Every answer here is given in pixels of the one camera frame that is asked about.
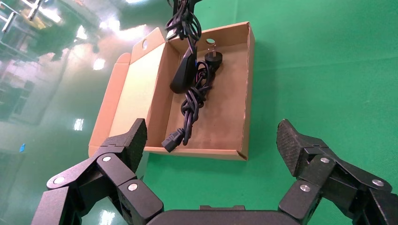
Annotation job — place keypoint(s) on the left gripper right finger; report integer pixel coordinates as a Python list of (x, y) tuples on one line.
[(323, 177)]

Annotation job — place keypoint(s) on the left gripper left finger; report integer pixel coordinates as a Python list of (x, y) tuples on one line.
[(118, 167)]

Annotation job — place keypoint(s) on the open brown cardboard box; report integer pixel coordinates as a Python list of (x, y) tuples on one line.
[(224, 118)]

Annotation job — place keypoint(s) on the small blue floor scrap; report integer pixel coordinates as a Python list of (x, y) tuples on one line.
[(22, 147)]

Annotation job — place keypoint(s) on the green table cloth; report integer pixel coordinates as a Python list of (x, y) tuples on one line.
[(311, 77)]

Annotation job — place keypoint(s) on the white metal table leg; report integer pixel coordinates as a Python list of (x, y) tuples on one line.
[(9, 22)]

